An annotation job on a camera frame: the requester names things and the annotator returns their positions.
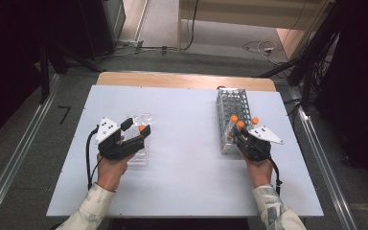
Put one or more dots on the clear plastic tube rack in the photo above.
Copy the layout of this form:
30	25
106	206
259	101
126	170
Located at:
231	102

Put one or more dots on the orange-capped clear tube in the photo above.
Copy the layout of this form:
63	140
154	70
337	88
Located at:
240	124
142	127
255	120
234	119

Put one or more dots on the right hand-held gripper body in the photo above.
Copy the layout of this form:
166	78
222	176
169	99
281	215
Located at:
257	148

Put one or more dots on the person's left hand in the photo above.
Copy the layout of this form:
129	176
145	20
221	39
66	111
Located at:
110	174

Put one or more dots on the black cabinet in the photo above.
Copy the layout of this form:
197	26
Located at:
99	25

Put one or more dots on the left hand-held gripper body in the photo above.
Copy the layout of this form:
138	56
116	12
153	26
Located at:
115	148

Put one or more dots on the person's right hand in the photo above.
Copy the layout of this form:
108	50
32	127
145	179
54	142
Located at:
260	172

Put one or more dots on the clear acrylic tube rack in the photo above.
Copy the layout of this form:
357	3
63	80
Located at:
140	158

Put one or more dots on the beige wooden furniture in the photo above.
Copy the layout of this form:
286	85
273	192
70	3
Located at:
252	14

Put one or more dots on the grey power strip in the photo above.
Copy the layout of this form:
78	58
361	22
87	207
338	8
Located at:
131	43

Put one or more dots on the aluminium floor rail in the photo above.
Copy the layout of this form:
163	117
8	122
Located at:
322	159
16	153

